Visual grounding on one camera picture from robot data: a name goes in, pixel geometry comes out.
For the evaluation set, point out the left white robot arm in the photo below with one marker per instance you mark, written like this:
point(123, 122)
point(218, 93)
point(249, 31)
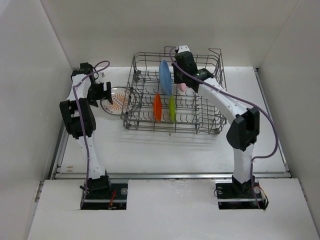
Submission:
point(80, 122)

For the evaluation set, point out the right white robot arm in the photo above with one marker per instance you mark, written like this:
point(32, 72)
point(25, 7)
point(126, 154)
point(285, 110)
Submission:
point(244, 122)

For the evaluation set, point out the small orange plate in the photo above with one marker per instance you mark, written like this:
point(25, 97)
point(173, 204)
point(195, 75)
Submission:
point(157, 108)

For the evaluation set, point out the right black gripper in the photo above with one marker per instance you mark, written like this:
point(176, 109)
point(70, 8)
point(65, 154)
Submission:
point(177, 79)

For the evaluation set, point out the blue plate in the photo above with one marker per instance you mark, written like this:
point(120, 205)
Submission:
point(165, 78)

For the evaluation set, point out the white plate brown floral pattern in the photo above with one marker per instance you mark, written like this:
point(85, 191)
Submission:
point(123, 98)

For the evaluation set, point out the small green plate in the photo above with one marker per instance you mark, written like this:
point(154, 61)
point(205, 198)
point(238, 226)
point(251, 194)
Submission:
point(172, 108)

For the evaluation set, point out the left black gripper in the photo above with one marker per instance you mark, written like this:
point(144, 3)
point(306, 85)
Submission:
point(92, 99)

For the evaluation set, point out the grey wire dish rack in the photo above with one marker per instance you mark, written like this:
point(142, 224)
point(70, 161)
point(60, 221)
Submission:
point(193, 113)

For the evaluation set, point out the pink plate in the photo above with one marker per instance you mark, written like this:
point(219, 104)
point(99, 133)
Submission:
point(182, 87)

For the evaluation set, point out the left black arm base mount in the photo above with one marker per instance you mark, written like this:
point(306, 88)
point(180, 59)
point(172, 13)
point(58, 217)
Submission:
point(114, 199)

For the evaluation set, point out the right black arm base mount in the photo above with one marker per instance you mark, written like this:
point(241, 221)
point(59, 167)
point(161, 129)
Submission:
point(229, 198)

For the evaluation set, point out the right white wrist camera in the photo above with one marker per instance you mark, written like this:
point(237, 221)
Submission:
point(181, 49)

